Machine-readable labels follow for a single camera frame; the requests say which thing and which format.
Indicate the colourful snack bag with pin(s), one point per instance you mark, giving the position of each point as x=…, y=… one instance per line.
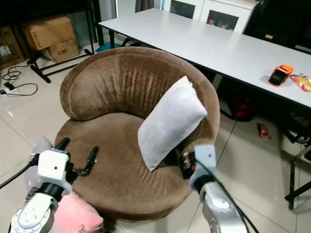
x=302, y=82

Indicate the red bag under table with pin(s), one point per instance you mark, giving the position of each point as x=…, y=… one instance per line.
x=243, y=107

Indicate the white glass door cabinet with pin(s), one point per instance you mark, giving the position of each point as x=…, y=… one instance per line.
x=211, y=12

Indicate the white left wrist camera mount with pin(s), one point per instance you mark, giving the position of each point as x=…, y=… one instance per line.
x=54, y=166

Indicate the long white table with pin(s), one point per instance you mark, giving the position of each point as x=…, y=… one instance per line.
x=204, y=46

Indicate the large plain cardboard box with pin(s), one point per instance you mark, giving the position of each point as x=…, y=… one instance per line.
x=49, y=31

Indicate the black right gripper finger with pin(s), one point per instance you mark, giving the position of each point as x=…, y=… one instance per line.
x=181, y=162

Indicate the orange black handheld device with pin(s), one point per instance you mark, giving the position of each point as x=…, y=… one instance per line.
x=280, y=75

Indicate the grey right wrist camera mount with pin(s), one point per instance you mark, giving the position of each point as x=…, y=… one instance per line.
x=205, y=160

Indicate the brown round velvet sofa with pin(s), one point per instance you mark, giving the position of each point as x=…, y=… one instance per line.
x=107, y=160

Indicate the black metal chair frame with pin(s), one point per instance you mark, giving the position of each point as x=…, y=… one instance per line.
x=294, y=184

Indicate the small printed cardboard box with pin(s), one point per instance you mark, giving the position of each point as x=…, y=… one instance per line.
x=63, y=51

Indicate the black metal rack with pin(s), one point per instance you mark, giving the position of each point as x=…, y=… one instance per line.
x=60, y=65

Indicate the pink pillow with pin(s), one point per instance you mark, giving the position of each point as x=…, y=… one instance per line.
x=77, y=216

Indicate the light grey rectangular pillow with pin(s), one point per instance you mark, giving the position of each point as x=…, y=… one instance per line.
x=172, y=121

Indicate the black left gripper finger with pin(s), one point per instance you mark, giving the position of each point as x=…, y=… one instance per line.
x=93, y=156
x=62, y=143

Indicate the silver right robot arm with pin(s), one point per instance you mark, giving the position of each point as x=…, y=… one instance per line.
x=221, y=208

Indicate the red snack wrapper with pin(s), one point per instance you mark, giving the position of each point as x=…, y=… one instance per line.
x=264, y=131

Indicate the black office chair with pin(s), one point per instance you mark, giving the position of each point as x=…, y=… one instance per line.
x=279, y=24

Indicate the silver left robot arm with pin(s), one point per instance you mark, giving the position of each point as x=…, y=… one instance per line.
x=34, y=213

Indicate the teal cloth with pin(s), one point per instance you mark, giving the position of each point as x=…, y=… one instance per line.
x=108, y=46

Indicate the labelled dark cardboard box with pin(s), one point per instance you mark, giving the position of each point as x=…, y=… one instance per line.
x=9, y=48

